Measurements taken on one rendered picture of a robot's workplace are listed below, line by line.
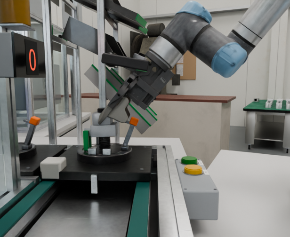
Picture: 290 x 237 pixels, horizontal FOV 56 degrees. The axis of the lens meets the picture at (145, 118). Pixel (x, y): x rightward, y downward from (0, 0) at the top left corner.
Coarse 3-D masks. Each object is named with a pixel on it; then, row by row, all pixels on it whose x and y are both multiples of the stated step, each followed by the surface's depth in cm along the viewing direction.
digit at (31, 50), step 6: (30, 42) 48; (36, 42) 51; (30, 48) 48; (36, 48) 51; (30, 54) 48; (36, 54) 51; (30, 60) 48; (36, 60) 51; (30, 66) 48; (36, 66) 51; (30, 72) 48; (36, 72) 51
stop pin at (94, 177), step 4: (92, 176) 58; (96, 176) 58; (92, 180) 58; (96, 180) 58; (92, 184) 58; (96, 184) 58; (92, 188) 58; (96, 188) 58; (92, 192) 58; (96, 192) 58
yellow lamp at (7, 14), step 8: (0, 0) 46; (8, 0) 45; (16, 0) 46; (24, 0) 47; (0, 8) 46; (8, 8) 46; (16, 8) 46; (24, 8) 47; (0, 16) 46; (8, 16) 46; (16, 16) 46; (24, 16) 47
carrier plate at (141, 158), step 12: (60, 156) 71; (72, 156) 71; (132, 156) 71; (144, 156) 71; (72, 168) 61; (84, 168) 61; (96, 168) 61; (108, 168) 61; (120, 168) 61; (132, 168) 61; (144, 168) 61; (84, 180) 59; (108, 180) 59; (120, 180) 59; (132, 180) 59; (144, 180) 59
